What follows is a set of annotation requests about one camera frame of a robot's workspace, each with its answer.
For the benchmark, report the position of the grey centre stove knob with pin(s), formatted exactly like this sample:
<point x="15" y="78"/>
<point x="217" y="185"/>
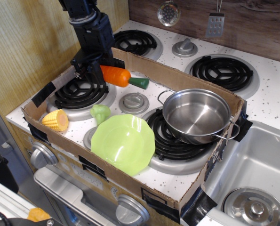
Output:
<point x="134" y="103"/>

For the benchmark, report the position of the grey back stove knob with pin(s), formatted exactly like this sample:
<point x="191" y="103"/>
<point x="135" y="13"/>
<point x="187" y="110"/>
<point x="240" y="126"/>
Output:
<point x="185" y="48"/>

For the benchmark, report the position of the orange toy carrot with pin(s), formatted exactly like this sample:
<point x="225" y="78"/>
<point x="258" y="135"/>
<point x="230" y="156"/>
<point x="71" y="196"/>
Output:
<point x="122" y="77"/>

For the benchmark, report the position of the grey right oven knob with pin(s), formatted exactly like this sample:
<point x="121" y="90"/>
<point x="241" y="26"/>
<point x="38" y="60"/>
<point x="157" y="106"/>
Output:
<point x="130" y="212"/>

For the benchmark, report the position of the grey left oven knob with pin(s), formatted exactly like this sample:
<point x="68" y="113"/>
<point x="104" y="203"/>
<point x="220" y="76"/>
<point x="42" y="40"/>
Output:
<point x="42" y="156"/>

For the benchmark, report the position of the grey oven door handle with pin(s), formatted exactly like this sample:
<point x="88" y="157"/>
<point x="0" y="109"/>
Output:
<point x="79" y="205"/>

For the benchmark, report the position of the yellow toy corn cob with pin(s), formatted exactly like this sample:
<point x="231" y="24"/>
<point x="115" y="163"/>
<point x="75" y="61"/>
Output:
<point x="56" y="120"/>

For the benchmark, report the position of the steel pot lid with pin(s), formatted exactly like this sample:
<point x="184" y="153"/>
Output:
<point x="252" y="206"/>

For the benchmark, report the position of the steel sink basin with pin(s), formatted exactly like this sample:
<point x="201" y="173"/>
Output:
<point x="252" y="162"/>

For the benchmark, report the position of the black burner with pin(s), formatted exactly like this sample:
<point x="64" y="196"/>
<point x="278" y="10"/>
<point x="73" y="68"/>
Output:
<point x="78" y="96"/>
<point x="230" y="72"/>
<point x="140" y="43"/>
<point x="171" y="155"/>

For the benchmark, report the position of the front right black burner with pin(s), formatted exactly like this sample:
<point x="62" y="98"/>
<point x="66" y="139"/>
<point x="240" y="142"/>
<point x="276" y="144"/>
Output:
<point x="171" y="155"/>

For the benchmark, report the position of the stainless steel pot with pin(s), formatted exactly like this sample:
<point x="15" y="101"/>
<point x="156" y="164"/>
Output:
<point x="198" y="116"/>

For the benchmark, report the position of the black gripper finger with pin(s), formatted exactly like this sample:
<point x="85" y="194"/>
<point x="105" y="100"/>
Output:
<point x="94" y="69"/>
<point x="80" y="71"/>

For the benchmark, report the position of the orange toy piece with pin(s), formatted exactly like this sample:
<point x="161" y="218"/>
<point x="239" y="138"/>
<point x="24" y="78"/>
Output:
<point x="37" y="215"/>

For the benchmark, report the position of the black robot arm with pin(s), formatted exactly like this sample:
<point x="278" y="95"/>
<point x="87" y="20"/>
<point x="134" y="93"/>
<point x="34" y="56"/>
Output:
<point x="79" y="9"/>

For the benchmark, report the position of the green toy broccoli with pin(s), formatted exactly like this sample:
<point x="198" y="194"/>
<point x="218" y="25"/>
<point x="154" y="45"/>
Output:
<point x="100" y="113"/>

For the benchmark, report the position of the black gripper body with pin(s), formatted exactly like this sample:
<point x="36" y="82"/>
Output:
<point x="96" y="39"/>

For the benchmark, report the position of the green plastic plate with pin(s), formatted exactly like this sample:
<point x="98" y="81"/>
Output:
<point x="124" y="141"/>

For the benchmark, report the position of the back right black burner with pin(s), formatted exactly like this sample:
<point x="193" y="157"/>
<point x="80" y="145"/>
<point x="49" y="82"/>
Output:
<point x="230" y="72"/>

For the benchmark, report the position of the front left black burner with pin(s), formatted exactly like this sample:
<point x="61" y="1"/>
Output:
<point x="78" y="96"/>

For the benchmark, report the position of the grey stove knob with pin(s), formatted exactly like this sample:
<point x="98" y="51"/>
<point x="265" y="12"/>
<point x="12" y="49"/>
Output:
<point x="185" y="48"/>
<point x="134" y="103"/>

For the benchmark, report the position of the grey oven knob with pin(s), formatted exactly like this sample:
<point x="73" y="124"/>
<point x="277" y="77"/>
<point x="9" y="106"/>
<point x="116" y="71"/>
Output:
<point x="42" y="156"/>
<point x="130" y="212"/>

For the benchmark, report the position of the back left black burner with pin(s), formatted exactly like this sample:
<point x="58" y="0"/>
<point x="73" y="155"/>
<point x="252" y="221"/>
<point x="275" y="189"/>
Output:
<point x="140" y="43"/>

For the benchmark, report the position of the cardboard fence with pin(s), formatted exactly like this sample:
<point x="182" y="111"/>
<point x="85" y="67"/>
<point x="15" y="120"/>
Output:
<point x="158" y="193"/>

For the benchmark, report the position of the hanging metal strainer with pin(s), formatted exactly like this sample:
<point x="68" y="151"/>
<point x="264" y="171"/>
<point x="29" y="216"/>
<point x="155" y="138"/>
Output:
<point x="168" y="13"/>

